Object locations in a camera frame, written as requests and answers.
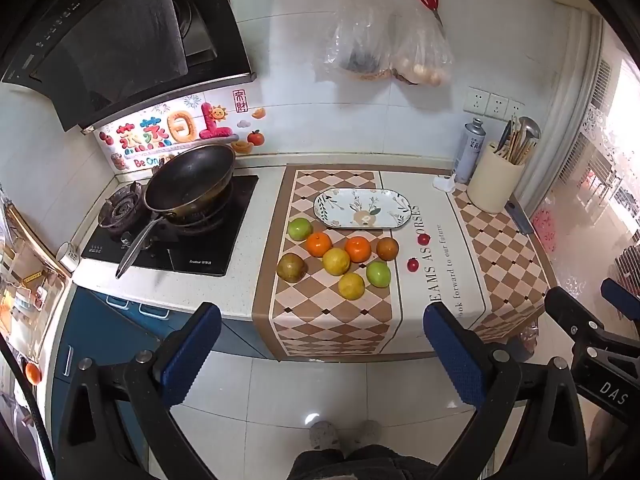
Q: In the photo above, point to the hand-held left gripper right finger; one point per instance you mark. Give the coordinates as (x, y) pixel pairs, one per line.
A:
(455, 360)

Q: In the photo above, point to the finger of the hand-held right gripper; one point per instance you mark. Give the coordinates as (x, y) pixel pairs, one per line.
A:
(572, 312)
(622, 297)

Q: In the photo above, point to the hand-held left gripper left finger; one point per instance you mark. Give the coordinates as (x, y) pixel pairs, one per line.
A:
(190, 355)

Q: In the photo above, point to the green apple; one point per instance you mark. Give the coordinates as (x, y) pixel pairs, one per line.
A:
(300, 229)
(378, 273)

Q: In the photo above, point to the yellow citrus fruit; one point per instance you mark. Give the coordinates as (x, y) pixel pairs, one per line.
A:
(351, 286)
(336, 262)

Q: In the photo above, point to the brownish orange round fruit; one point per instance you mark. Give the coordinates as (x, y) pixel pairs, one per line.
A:
(387, 248)

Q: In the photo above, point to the dark brown round fruit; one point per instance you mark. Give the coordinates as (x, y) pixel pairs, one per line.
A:
(291, 267)

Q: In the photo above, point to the orange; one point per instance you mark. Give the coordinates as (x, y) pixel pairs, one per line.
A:
(319, 245)
(357, 249)

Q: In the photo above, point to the floral oval ceramic plate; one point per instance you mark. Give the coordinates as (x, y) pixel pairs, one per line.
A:
(365, 208)

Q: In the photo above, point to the checkered table mat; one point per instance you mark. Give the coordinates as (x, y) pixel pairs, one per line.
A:
(440, 290)

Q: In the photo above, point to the pink patterned object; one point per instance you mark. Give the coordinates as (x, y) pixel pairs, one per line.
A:
(544, 227)

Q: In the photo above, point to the blue kitchen cabinet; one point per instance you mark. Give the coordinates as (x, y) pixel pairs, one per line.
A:
(100, 330)

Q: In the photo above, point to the black gas stove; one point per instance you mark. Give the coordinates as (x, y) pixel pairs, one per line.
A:
(200, 260)

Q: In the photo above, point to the small red tomato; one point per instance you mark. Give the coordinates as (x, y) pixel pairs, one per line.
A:
(413, 264)
(424, 239)

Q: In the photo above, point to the kitchen knife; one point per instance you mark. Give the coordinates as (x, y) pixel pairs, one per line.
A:
(518, 217)

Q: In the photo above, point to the glass sliding door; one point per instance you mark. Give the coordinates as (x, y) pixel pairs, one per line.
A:
(600, 185)

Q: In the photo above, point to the grey slipper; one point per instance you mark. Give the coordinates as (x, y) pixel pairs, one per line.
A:
(325, 435)
(366, 434)

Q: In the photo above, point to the person's dark trousers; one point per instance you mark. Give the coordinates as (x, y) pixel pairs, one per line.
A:
(350, 465)

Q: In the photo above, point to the cream utensil holder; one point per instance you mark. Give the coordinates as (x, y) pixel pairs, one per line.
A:
(492, 185)

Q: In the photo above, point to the white cup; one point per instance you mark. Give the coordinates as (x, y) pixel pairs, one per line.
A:
(67, 257)

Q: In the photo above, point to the small orange round object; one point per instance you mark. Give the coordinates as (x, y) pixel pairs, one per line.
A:
(32, 373)

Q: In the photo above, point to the bundle of chopsticks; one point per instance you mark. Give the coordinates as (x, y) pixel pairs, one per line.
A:
(512, 142)

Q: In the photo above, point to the metal ladle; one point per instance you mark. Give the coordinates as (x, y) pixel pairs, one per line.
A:
(531, 127)

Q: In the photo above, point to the grey spray can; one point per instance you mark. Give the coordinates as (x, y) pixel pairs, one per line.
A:
(470, 152)

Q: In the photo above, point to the clear plastic bag pale contents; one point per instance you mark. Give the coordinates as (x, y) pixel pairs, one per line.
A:
(422, 55)

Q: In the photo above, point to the black range hood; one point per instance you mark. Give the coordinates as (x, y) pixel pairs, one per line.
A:
(125, 35)

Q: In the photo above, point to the clear plastic bag dark contents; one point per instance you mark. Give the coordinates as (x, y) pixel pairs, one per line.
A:
(357, 45)

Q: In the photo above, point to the white wall outlet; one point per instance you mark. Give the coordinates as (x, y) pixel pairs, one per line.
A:
(515, 109)
(475, 101)
(496, 106)

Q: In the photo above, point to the colourful festive wall sticker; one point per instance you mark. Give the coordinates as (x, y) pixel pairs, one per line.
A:
(175, 130)

